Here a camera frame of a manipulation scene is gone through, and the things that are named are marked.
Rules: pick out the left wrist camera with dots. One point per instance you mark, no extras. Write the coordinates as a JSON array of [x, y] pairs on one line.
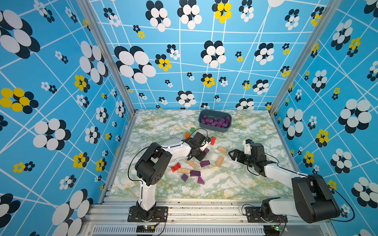
[[201, 140]]

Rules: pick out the purple cube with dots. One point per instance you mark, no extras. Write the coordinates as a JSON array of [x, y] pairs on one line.
[[184, 177]]

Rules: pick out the red arch block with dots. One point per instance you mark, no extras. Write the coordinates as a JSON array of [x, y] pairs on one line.
[[176, 167]]

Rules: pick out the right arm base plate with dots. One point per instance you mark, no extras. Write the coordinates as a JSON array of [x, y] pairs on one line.
[[258, 215]]

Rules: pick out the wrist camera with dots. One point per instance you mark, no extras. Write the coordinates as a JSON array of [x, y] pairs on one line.
[[252, 149], [201, 140]]

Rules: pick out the purple triangle block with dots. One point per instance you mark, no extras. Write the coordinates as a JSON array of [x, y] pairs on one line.
[[200, 180]]

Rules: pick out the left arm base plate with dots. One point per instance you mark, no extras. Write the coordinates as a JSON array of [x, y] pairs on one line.
[[155, 214]]

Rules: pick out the natural wood wedge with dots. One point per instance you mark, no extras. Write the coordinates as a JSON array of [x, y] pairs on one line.
[[221, 149]]

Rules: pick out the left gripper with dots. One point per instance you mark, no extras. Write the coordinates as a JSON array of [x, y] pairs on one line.
[[201, 158]]

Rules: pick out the natural wood brick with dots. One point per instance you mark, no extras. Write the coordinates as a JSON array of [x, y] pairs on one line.
[[184, 171], [191, 163], [219, 161]]

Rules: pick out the teal storage bin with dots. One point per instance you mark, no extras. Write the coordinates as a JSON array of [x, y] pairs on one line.
[[215, 120]]

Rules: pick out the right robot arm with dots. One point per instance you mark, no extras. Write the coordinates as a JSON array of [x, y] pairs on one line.
[[312, 198]]

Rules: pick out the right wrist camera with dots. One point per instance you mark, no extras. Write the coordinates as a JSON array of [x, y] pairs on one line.
[[252, 149]]

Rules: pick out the aluminium rail frame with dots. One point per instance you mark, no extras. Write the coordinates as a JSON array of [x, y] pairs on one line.
[[196, 217]]

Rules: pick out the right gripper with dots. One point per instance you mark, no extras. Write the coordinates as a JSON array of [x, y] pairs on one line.
[[240, 154]]

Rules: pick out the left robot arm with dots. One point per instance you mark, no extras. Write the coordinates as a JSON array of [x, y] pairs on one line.
[[151, 167]]

